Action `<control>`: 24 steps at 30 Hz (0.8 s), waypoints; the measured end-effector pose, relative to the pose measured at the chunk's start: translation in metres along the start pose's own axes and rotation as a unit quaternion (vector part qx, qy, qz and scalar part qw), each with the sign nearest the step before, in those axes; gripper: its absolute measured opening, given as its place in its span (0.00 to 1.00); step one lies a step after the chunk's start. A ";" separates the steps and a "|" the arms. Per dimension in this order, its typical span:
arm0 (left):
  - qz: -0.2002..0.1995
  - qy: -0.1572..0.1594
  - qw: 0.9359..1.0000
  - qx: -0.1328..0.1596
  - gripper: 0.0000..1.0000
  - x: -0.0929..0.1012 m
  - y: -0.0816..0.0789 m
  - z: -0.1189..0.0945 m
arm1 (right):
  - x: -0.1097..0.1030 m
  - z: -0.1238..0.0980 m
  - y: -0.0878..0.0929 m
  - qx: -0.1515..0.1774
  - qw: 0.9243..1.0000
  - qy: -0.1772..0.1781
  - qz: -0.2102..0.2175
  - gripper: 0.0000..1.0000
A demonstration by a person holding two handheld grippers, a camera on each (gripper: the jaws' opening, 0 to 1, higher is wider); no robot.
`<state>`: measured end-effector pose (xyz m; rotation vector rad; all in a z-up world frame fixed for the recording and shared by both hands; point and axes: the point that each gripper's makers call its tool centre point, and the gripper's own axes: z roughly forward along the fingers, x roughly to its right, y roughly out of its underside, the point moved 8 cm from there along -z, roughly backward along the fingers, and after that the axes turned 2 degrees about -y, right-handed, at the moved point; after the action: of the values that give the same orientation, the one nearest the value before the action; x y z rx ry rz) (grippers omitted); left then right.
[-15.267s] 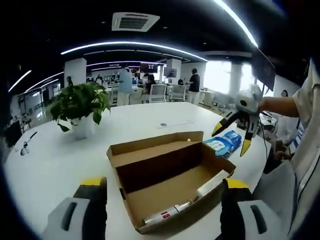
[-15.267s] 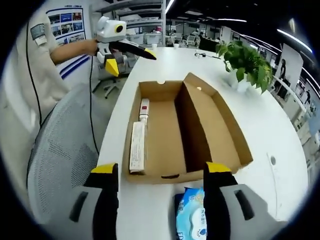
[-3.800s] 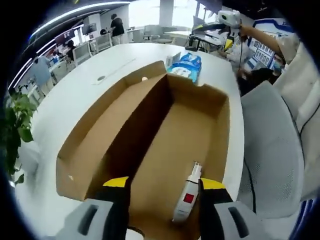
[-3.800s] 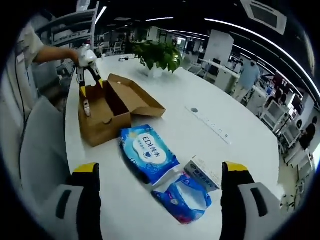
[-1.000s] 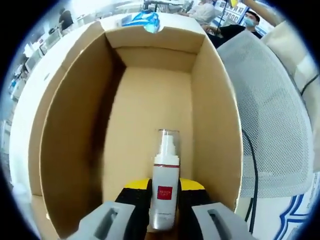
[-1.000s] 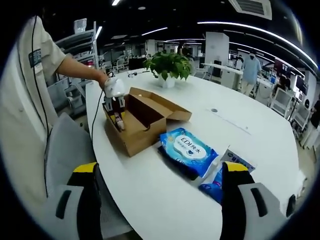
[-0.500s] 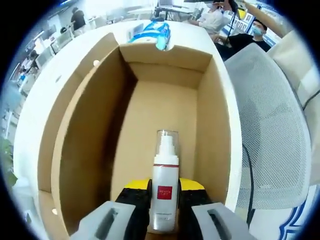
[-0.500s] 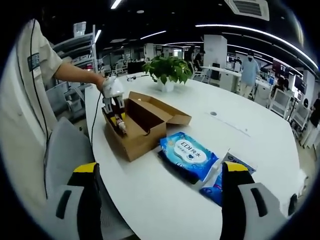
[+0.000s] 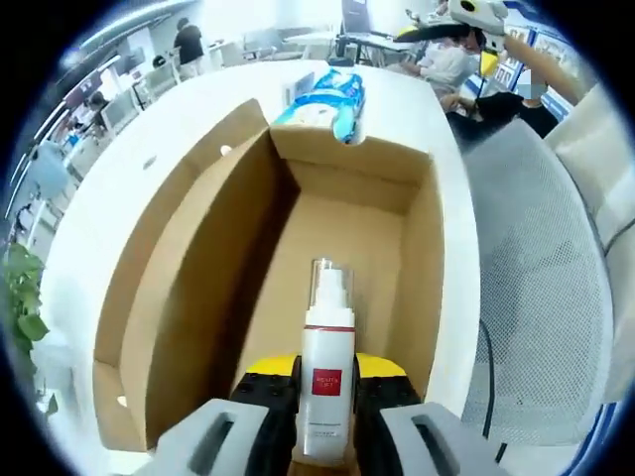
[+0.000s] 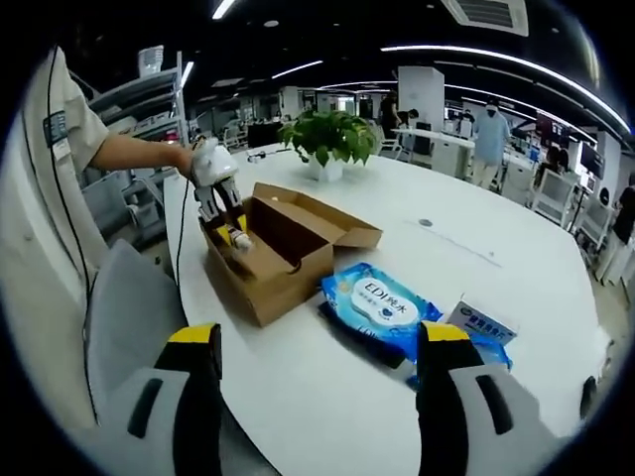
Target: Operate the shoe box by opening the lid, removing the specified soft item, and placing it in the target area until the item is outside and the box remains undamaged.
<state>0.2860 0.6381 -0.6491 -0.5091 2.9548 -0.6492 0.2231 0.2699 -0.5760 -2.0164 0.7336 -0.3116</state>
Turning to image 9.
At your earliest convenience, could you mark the blue tissue pack pink flower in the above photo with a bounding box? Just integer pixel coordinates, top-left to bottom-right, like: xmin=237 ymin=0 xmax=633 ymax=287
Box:
xmin=330 ymin=73 xmax=368 ymax=146

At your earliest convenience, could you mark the open laptop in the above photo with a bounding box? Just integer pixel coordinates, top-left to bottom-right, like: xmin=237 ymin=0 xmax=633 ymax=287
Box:
xmin=339 ymin=0 xmax=393 ymax=39

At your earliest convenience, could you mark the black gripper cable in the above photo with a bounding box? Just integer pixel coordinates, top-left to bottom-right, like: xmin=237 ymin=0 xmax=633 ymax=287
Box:
xmin=478 ymin=319 xmax=510 ymax=460

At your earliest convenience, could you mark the white spray bottle red label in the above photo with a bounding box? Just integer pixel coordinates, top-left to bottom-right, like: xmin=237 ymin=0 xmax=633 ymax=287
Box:
xmin=296 ymin=257 xmax=358 ymax=457

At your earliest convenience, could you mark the person's light shirt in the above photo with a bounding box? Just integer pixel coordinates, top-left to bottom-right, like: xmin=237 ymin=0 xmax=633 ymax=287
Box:
xmin=543 ymin=83 xmax=635 ymax=403

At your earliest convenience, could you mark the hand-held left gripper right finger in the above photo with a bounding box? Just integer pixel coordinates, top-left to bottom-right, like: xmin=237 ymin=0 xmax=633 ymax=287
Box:
xmin=351 ymin=352 xmax=502 ymax=476

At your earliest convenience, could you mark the green plant in white pot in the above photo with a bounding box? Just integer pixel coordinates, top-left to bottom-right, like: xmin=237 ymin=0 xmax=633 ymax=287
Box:
xmin=2 ymin=242 xmax=59 ymax=416

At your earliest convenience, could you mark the blue wet wipes pack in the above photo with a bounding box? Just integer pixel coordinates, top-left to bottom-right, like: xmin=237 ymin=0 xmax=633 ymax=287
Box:
xmin=270 ymin=67 xmax=358 ymax=131

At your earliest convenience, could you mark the small white blue box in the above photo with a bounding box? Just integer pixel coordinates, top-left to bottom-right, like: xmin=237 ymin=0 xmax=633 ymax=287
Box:
xmin=283 ymin=72 xmax=317 ymax=108

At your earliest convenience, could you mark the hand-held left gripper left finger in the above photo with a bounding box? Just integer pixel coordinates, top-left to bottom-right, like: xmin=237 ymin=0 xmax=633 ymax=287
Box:
xmin=153 ymin=354 xmax=304 ymax=476

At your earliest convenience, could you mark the white mesh office chair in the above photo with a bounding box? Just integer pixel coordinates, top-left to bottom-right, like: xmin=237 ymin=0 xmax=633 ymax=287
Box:
xmin=458 ymin=118 xmax=614 ymax=437

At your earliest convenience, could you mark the brown cardboard shoe box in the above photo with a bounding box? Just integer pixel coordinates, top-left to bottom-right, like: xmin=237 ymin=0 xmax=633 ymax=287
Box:
xmin=91 ymin=97 xmax=438 ymax=455

